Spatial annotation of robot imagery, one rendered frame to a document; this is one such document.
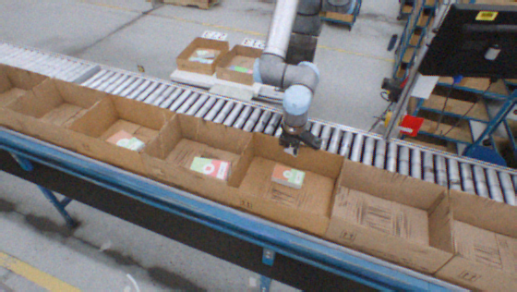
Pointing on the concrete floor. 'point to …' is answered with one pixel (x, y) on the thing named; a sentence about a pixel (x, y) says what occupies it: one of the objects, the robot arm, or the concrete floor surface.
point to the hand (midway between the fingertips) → (297, 153)
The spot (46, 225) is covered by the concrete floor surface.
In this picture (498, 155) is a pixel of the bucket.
